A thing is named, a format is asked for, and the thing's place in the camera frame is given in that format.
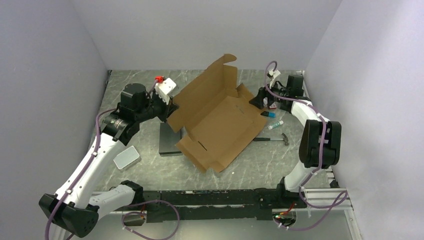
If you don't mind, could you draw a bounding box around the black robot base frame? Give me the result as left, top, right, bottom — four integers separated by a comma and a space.
119, 184, 299, 223

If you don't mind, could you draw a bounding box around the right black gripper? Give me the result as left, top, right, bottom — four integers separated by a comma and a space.
248, 78, 289, 110

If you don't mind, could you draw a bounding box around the black handled claw hammer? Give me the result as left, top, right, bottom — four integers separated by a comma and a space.
253, 133, 290, 146

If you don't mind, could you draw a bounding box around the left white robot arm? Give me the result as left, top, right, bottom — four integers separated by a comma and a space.
38, 78, 178, 240

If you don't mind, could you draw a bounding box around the silver metal tin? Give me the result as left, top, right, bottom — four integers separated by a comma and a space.
113, 145, 141, 170

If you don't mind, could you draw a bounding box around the black rectangular block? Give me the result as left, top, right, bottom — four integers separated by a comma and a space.
158, 122, 183, 157

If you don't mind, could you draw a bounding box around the black blue marker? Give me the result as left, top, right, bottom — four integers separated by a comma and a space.
260, 111, 276, 118

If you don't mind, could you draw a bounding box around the brown cardboard box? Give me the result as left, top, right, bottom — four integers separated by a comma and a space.
167, 53, 267, 173

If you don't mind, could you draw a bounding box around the small red white card box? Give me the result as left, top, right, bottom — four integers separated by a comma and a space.
268, 102, 278, 110

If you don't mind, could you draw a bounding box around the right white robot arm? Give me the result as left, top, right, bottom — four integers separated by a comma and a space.
249, 73, 342, 208

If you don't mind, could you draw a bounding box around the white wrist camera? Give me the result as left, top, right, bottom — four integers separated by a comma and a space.
154, 76, 177, 105
267, 69, 281, 81

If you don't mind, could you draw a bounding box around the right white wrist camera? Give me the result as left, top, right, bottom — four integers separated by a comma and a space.
267, 69, 281, 81

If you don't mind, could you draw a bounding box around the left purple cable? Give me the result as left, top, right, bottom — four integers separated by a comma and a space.
44, 107, 181, 240

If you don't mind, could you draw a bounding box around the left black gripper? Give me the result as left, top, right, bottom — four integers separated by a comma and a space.
135, 88, 180, 123

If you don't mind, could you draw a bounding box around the white green glue stick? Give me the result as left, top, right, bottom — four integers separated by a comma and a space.
267, 120, 284, 130

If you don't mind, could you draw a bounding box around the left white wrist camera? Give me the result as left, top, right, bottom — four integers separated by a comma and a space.
154, 76, 177, 105

